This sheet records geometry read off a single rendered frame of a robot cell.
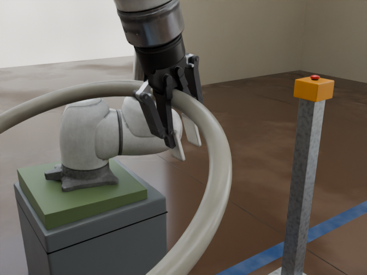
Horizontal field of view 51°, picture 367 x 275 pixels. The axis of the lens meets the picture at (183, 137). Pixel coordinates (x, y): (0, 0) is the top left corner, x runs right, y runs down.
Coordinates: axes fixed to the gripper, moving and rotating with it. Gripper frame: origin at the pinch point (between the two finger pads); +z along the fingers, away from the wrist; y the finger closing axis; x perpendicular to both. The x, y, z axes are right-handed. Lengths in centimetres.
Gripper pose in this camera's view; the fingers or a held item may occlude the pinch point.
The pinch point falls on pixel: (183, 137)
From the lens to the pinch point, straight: 71.0
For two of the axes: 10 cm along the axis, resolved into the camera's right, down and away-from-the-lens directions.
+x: 7.1, 3.3, -6.2
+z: 2.0, 7.5, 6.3
